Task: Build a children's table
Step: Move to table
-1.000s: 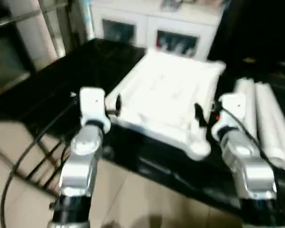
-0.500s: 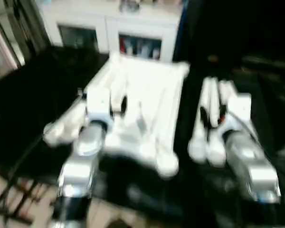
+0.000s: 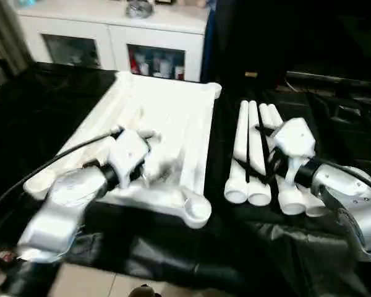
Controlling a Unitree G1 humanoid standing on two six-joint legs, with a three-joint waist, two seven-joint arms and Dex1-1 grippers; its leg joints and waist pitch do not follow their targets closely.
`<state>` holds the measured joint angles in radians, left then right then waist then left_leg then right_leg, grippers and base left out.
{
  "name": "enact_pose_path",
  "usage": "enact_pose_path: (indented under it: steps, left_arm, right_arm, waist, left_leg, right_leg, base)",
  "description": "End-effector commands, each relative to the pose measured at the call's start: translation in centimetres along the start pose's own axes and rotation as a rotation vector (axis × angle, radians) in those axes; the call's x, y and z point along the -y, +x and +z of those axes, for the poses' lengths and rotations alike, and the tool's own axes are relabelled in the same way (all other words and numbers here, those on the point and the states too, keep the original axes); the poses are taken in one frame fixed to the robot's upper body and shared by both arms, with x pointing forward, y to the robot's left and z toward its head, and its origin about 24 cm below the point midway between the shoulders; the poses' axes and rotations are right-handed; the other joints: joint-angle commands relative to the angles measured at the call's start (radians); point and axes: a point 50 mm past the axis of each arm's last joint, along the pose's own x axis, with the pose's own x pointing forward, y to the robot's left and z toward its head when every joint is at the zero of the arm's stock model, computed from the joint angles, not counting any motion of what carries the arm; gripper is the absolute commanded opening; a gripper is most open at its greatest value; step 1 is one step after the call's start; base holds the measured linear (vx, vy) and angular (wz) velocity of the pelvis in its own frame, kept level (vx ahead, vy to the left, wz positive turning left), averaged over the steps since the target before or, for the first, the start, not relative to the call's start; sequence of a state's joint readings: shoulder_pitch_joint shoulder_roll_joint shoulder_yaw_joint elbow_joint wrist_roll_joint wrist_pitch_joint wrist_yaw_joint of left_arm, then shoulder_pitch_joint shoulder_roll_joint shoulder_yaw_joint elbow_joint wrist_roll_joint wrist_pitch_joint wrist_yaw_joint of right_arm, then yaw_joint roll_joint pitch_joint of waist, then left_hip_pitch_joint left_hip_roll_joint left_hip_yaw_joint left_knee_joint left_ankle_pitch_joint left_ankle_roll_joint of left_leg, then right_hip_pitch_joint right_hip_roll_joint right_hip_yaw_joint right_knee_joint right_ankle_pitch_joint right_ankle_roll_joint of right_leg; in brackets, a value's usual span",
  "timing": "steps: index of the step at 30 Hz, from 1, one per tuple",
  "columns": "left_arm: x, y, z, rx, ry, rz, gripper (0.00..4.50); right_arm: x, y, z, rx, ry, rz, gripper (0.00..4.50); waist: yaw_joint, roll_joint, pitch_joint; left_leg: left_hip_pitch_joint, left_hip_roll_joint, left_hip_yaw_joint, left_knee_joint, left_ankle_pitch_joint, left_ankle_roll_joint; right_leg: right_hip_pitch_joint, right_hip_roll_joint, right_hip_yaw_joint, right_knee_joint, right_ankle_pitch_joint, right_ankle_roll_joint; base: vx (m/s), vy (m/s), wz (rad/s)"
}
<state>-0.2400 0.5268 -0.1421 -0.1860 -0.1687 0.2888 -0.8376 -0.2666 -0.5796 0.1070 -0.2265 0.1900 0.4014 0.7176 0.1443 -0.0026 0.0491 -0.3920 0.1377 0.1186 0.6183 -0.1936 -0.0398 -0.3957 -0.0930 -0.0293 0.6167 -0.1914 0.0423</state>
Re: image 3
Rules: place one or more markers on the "white plastic table leg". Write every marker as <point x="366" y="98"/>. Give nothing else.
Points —
<point x="256" y="145"/>
<point x="292" y="204"/>
<point x="318" y="210"/>
<point x="239" y="139"/>

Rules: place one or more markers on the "white plastic table top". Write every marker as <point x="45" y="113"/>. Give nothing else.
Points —
<point x="173" y="123"/>

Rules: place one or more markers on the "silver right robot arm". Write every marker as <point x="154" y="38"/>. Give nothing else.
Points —
<point x="349" y="191"/>

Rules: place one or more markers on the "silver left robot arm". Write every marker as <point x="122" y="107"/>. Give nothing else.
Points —
<point x="62" y="204"/>

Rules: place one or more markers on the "grey metal bar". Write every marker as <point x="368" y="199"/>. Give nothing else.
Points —
<point x="327" y="79"/>

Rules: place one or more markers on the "black mat cloth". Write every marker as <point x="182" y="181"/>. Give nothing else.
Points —
<point x="34" y="108"/>

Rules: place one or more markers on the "white glass-door cabinet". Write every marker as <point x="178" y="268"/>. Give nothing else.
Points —
<point x="117" y="37"/>

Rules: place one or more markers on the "grey bundle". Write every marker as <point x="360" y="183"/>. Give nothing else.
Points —
<point x="139" y="9"/>

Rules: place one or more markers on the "grey curtain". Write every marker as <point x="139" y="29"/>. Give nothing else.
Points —
<point x="3" y="40"/>

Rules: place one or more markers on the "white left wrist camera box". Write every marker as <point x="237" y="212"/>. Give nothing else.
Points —
<point x="130" y="151"/>

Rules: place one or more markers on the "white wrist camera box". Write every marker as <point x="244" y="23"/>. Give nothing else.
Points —
<point x="130" y="151"/>
<point x="295" y="136"/>

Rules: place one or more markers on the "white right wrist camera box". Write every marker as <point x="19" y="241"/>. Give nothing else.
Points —
<point x="295" y="136"/>

